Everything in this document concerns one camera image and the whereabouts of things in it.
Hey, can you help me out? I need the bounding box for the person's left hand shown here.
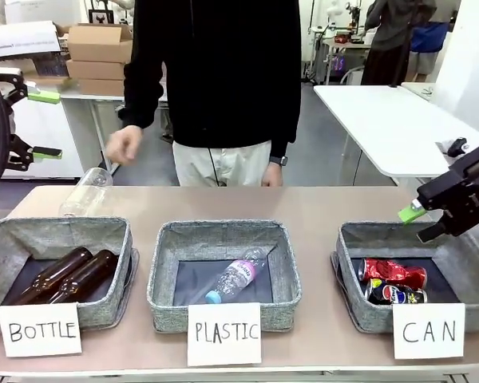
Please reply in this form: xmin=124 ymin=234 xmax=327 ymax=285
xmin=260 ymin=164 xmax=285 ymax=188

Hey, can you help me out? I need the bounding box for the white background desk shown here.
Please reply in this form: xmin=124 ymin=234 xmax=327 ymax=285
xmin=59 ymin=88 xmax=169 ymax=176

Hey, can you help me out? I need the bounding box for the grey basket labelled bottle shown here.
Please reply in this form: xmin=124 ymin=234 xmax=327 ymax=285
xmin=0 ymin=216 xmax=140 ymax=335

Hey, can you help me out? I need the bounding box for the plastic bottle purple label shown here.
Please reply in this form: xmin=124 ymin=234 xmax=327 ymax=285
xmin=204 ymin=247 xmax=273 ymax=306

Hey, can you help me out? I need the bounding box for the background lab workbench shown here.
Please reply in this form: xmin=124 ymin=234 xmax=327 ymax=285
xmin=309 ymin=35 xmax=374 ymax=85

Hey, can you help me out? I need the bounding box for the person's right forearm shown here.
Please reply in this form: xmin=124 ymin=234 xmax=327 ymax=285
xmin=117 ymin=65 xmax=169 ymax=131

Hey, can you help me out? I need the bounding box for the person's left forearm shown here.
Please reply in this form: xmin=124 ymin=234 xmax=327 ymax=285
xmin=269 ymin=79 xmax=303 ymax=160

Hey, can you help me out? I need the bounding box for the clear plastic bottle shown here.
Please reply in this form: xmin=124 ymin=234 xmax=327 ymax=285
xmin=58 ymin=167 xmax=115 ymax=219

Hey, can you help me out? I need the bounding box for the thin black hanging cord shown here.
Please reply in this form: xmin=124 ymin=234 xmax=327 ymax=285
xmin=208 ymin=147 xmax=225 ymax=187

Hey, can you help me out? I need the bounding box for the crushed red soda can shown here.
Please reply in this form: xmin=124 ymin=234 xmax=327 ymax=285
xmin=358 ymin=257 xmax=429 ymax=291

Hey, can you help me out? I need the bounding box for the open cardboard box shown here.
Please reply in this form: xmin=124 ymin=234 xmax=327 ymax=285
xmin=66 ymin=22 xmax=134 ymax=64

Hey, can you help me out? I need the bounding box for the flat closed cardboard box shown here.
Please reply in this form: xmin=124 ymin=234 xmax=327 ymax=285
xmin=78 ymin=77 xmax=125 ymax=97
xmin=65 ymin=59 xmax=126 ymax=81

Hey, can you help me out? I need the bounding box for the grey basket labelled plastic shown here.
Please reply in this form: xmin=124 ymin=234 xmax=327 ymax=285
xmin=146 ymin=219 xmax=303 ymax=334

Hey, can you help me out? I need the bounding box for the grey basket labelled can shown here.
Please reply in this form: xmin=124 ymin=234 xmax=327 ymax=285
xmin=330 ymin=222 xmax=479 ymax=334

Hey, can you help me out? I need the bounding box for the bystander in blue top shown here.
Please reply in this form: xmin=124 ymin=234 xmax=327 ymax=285
xmin=406 ymin=19 xmax=451 ymax=83

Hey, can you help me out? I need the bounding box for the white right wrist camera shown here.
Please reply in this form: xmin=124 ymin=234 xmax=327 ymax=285
xmin=435 ymin=137 xmax=470 ymax=157

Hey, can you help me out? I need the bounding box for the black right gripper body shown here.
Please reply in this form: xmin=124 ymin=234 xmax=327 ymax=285
xmin=417 ymin=143 xmax=479 ymax=237

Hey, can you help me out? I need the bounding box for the brown glass bottle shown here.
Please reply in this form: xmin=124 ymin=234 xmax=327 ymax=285
xmin=43 ymin=249 xmax=119 ymax=306
xmin=14 ymin=246 xmax=95 ymax=306

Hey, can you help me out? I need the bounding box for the white box with print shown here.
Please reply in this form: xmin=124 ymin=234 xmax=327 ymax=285
xmin=0 ymin=20 xmax=61 ymax=61

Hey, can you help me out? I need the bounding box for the black framed picture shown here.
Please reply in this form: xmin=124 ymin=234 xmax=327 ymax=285
xmin=88 ymin=8 xmax=115 ymax=25

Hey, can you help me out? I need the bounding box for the wooden shelf board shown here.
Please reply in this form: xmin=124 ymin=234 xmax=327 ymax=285
xmin=22 ymin=73 xmax=81 ymax=88

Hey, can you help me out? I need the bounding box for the dark blue Pepsi can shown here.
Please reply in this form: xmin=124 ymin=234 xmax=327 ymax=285
xmin=365 ymin=278 xmax=429 ymax=306

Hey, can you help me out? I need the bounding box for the bystander in dark clothes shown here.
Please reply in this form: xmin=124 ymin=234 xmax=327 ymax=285
xmin=361 ymin=0 xmax=438 ymax=86

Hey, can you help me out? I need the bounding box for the person in black sweater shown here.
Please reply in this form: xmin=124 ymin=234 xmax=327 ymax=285
xmin=117 ymin=0 xmax=303 ymax=188

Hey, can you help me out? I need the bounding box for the black perforated crate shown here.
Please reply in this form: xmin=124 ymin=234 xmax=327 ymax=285
xmin=34 ymin=53 xmax=71 ymax=78

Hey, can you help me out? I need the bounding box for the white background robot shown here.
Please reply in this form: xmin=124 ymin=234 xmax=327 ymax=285
xmin=323 ymin=0 xmax=343 ymax=40

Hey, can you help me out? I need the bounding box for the large white side table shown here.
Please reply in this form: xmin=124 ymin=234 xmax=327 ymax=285
xmin=313 ymin=84 xmax=479 ymax=187

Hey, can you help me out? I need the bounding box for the white paper sign CAN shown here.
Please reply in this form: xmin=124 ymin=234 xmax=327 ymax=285
xmin=391 ymin=302 xmax=466 ymax=359

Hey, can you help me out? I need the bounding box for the white paper sign PLASTIC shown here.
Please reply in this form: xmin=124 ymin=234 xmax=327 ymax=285
xmin=186 ymin=302 xmax=263 ymax=367

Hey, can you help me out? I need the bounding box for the person's right hand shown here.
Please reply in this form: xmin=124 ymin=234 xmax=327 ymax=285
xmin=105 ymin=124 xmax=145 ymax=165

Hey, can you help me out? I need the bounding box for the white paper sign BOTTLE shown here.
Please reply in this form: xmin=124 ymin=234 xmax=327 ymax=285
xmin=0 ymin=302 xmax=83 ymax=358

